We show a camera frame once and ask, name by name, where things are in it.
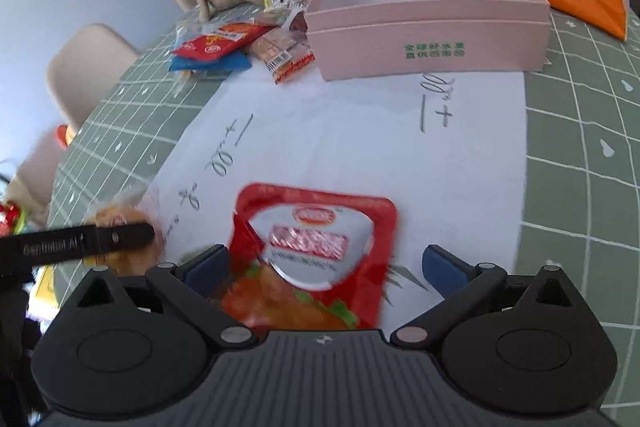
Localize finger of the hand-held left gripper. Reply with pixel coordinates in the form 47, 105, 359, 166
92, 222, 155, 257

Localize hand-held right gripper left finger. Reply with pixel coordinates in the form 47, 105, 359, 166
60, 244, 256, 350

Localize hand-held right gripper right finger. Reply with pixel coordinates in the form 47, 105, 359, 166
389, 244, 587, 349

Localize round yellow bread toy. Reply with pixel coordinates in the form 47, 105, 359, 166
81, 193, 169, 279

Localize red snack packet white label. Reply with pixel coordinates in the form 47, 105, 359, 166
220, 183, 399, 333

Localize pink cardboard box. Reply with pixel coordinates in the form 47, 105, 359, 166
303, 0, 551, 82

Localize red toy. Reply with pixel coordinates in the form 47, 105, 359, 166
0, 201, 27, 238

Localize small orange object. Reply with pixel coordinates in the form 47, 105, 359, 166
55, 124, 77, 151

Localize white paper sheet with writing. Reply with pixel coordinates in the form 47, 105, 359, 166
144, 68, 532, 334

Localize blue snack packet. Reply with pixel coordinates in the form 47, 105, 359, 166
168, 53, 251, 74

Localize green grid tablecloth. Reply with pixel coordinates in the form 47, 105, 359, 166
37, 0, 640, 343

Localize flat red snack packet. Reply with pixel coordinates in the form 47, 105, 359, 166
172, 21, 274, 60

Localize small clear candy wrapper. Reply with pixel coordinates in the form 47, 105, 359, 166
262, 0, 309, 13

